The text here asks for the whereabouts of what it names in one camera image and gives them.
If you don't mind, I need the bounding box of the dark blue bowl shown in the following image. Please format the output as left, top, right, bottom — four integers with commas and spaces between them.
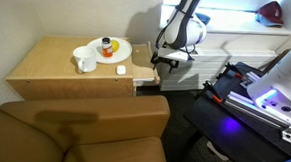
194, 12, 212, 26

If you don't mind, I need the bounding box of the white slatted heater unit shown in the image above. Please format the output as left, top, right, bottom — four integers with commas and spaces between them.
156, 45, 280, 98

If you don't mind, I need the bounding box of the wooden nightstand drawer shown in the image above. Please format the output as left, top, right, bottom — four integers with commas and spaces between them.
129, 40, 163, 90

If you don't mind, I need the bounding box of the aluminium profile rail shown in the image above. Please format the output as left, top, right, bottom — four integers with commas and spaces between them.
222, 90, 291, 140

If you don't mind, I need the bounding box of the orange pill bottle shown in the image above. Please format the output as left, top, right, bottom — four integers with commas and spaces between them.
100, 37, 115, 59

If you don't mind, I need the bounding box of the black robot table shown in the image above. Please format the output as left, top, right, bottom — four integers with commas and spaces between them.
180, 58, 291, 162

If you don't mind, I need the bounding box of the white round plate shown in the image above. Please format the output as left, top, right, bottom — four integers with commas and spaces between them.
85, 35, 134, 66

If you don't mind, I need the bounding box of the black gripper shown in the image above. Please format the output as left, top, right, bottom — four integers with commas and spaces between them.
150, 54, 180, 75

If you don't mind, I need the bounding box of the white ceramic mug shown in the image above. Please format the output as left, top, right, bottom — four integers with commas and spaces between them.
71, 44, 98, 74

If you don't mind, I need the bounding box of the black orange clamp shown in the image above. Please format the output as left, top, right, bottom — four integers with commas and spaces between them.
202, 80, 226, 105
225, 62, 247, 80

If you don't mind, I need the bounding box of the white flat floor object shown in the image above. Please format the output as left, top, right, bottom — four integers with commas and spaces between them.
205, 140, 230, 162

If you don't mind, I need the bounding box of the metal corner bracket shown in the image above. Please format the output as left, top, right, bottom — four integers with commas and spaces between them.
280, 126, 291, 145

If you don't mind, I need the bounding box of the white window sill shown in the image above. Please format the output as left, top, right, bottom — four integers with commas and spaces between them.
159, 5, 291, 38

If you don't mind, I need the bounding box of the white earbud case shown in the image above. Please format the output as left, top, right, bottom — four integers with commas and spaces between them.
115, 64, 127, 77

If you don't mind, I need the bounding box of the tan leather armchair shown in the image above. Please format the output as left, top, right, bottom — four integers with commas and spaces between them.
0, 86, 173, 162

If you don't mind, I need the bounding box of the dark red baseball cap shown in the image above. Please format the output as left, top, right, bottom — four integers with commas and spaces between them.
257, 0, 286, 26

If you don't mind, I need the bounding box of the yellow lemon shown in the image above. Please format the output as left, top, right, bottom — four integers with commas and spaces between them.
109, 39, 121, 54

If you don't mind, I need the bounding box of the light wooden nightstand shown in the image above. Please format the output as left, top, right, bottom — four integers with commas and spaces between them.
3, 31, 138, 107

